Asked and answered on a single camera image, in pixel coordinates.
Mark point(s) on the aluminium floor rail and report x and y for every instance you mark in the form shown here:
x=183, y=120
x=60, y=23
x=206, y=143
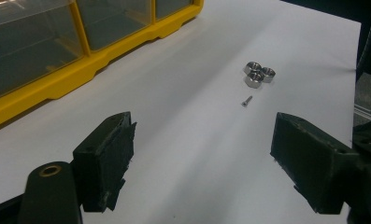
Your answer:
x=368, y=112

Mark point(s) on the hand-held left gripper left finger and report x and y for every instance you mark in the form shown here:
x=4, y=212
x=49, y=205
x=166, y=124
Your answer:
x=107, y=161

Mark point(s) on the small silver screw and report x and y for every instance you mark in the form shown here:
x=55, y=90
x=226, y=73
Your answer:
x=246, y=101

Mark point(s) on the grid of clear drawers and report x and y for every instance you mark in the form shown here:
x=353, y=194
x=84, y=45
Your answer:
x=33, y=46

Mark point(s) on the silver hex nut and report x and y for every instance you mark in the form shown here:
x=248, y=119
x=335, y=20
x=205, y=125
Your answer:
x=252, y=67
x=254, y=79
x=268, y=74

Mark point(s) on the yellow black organizer case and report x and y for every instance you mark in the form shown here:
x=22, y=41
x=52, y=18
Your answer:
x=64, y=84

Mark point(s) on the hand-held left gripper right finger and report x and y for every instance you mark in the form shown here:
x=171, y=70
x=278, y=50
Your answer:
x=314, y=161

